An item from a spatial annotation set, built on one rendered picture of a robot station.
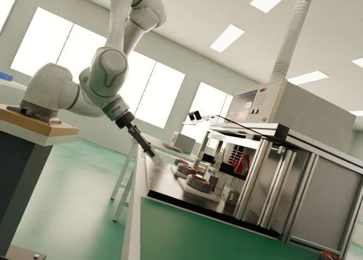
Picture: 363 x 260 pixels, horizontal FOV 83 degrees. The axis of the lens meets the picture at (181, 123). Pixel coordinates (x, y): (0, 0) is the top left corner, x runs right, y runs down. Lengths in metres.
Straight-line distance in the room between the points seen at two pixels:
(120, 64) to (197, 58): 5.44
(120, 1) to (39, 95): 0.55
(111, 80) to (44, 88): 0.54
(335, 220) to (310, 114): 0.40
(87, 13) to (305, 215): 6.10
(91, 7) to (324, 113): 5.95
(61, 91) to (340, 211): 1.27
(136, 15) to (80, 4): 5.31
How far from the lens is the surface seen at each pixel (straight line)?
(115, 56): 0.64
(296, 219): 0.86
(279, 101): 0.89
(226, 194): 0.93
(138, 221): 0.50
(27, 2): 6.77
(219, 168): 0.88
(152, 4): 1.17
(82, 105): 1.19
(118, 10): 1.01
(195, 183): 0.85
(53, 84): 1.13
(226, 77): 6.19
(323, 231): 0.98
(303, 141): 0.82
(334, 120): 1.07
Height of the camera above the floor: 0.95
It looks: 4 degrees up
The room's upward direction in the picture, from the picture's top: 22 degrees clockwise
